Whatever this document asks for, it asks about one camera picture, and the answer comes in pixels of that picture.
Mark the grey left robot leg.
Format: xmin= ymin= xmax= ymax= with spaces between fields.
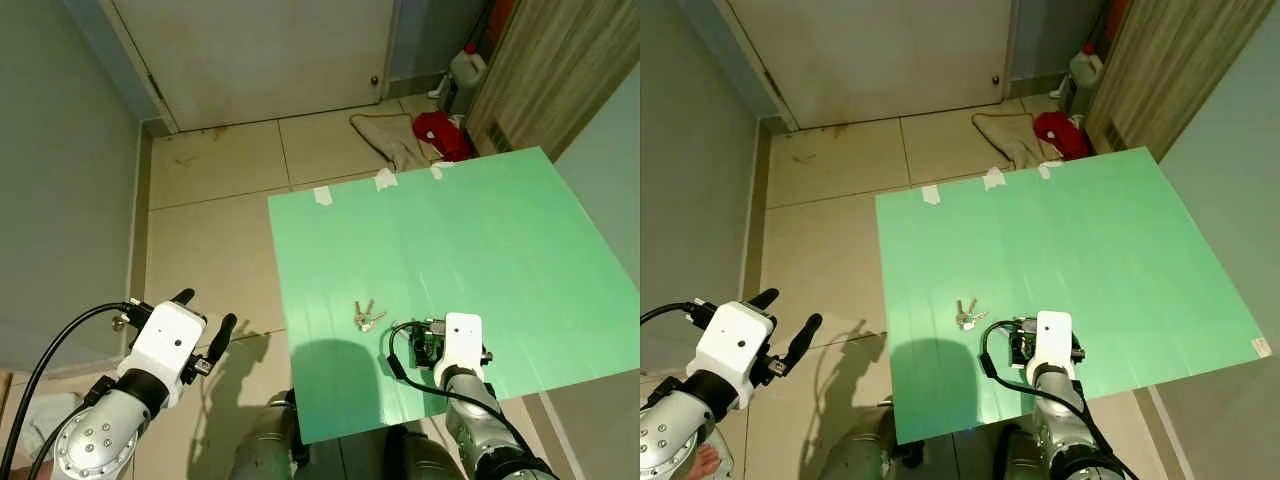
xmin=229 ymin=403 xmax=303 ymax=480
xmin=843 ymin=403 xmax=923 ymax=480

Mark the grey robot leg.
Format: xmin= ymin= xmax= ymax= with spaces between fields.
xmin=998 ymin=424 xmax=1063 ymax=480
xmin=229 ymin=403 xmax=303 ymax=480
xmin=843 ymin=403 xmax=923 ymax=480
xmin=398 ymin=428 xmax=463 ymax=480

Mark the grey right robot leg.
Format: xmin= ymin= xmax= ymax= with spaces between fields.
xmin=998 ymin=424 xmax=1063 ymax=480
xmin=398 ymin=428 xmax=463 ymax=480

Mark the red cloth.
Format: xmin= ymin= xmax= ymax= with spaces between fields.
xmin=412 ymin=111 xmax=477 ymax=163
xmin=1033 ymin=111 xmax=1094 ymax=162

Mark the beige floor cloth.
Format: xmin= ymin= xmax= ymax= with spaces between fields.
xmin=971 ymin=111 xmax=1051 ymax=170
xmin=349 ymin=112 xmax=443 ymax=173

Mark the white door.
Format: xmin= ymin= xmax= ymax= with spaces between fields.
xmin=104 ymin=0 xmax=403 ymax=133
xmin=720 ymin=0 xmax=1017 ymax=131

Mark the white jug with red cap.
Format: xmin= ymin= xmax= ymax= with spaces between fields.
xmin=447 ymin=42 xmax=490 ymax=103
xmin=1067 ymin=42 xmax=1107 ymax=101

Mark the wooden cabinet panel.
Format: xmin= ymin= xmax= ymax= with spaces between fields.
xmin=1084 ymin=0 xmax=1280 ymax=163
xmin=464 ymin=0 xmax=641 ymax=163

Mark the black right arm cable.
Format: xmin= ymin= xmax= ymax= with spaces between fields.
xmin=979 ymin=318 xmax=1136 ymax=480
xmin=386 ymin=320 xmax=541 ymax=471

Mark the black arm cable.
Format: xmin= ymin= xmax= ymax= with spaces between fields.
xmin=0 ymin=302 xmax=137 ymax=476
xmin=640 ymin=301 xmax=717 ymax=327
xmin=386 ymin=320 xmax=541 ymax=471
xmin=979 ymin=318 xmax=1136 ymax=480

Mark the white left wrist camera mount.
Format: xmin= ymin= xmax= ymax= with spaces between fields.
xmin=128 ymin=300 xmax=209 ymax=386
xmin=697 ymin=300 xmax=777 ymax=387

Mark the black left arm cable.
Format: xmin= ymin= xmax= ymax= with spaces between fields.
xmin=640 ymin=301 xmax=717 ymax=327
xmin=0 ymin=302 xmax=137 ymax=476

